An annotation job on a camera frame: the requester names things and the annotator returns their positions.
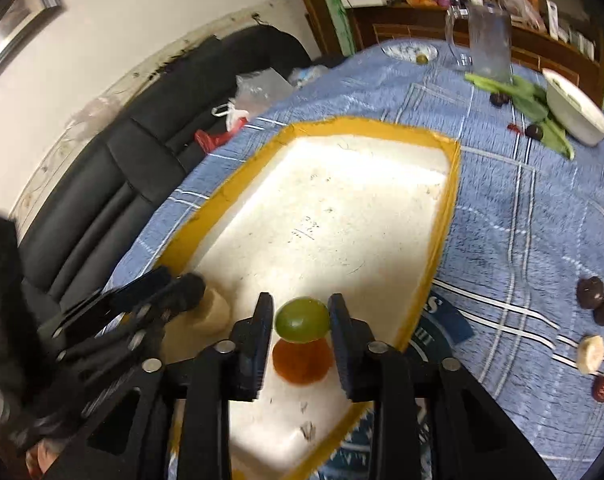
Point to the patterned white plate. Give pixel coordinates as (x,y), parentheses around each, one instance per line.
(402,50)

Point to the banana slice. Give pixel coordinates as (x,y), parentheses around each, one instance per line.
(591,354)

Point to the small green olive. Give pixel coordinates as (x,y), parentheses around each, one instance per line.
(422,58)

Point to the white foam tray yellow rim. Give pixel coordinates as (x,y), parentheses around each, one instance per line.
(332,210)

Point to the clear glass pitcher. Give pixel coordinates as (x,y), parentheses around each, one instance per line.
(489,40)

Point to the black leather sofa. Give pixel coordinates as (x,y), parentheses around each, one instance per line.
(107,185)

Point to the peeled banana piece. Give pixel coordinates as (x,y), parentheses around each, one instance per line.
(217,312)

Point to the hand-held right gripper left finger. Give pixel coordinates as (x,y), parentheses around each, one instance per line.
(262,340)

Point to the wooden cabinet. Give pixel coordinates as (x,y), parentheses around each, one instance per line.
(407,22)

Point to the red and white plastic bag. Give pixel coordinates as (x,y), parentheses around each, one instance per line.
(232,120)

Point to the bluish plastic bag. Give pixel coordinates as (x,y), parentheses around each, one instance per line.
(307,75)

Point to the framed wall picture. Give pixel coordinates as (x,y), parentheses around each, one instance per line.
(27,15)

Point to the green leafy vegetable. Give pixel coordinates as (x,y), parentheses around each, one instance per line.
(527,97)

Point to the green grape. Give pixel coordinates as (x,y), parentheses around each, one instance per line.
(302,320)

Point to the red date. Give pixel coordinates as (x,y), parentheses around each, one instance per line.
(603,388)

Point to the dark plum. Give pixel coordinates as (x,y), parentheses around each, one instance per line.
(534,132)
(499,99)

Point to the person's left forearm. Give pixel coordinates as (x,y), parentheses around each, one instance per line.
(4,310)

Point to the round orange slice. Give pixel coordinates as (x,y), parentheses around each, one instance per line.
(302,365)

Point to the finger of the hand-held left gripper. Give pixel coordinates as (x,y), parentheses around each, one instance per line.
(117,297)
(177,292)

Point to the clear plastic bag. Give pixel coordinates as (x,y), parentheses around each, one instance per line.
(262,87)

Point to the white bowl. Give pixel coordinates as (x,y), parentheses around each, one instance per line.
(574,110)

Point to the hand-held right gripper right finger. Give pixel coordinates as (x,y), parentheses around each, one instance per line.
(339,340)

